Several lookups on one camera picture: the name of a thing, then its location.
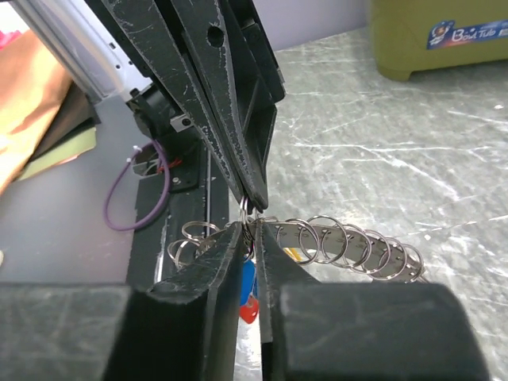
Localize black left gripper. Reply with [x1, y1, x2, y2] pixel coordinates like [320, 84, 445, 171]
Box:
[87, 1, 285, 210]

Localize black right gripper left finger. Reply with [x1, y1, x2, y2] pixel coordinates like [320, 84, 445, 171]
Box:
[1, 223, 243, 380]

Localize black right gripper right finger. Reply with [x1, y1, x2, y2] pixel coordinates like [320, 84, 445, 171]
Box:
[253, 222, 490, 380]

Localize blue tagged key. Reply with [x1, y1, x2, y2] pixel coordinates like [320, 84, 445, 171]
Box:
[240, 260, 257, 306]

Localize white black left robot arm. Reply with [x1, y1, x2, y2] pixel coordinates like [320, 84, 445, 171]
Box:
[52, 1, 285, 210]

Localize red key tag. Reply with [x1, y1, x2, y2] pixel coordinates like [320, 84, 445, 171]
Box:
[239, 297, 259, 325]

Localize yellow key tag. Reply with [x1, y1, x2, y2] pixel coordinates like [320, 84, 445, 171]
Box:
[283, 248, 302, 262]

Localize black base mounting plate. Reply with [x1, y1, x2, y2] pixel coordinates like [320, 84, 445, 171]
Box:
[126, 131, 229, 289]

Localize stacked paper sheets outside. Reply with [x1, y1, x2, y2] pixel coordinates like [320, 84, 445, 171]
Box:
[1, 30, 100, 191]

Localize olive green plastic bin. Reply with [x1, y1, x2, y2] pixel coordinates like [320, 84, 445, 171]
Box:
[368, 0, 507, 82]

